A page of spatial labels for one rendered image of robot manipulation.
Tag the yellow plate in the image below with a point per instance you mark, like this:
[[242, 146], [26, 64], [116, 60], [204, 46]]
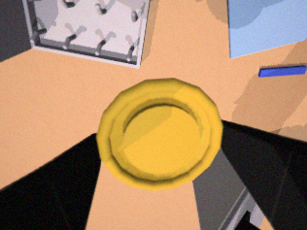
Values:
[[159, 134]]

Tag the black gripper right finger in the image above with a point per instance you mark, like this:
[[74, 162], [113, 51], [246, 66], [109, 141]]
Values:
[[274, 170]]

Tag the light blue flat mat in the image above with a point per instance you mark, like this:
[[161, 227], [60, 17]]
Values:
[[259, 25]]

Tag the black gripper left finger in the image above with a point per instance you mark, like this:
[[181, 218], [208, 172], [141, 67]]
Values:
[[56, 196]]

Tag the blue flat bar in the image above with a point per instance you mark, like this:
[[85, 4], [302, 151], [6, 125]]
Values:
[[281, 71]]

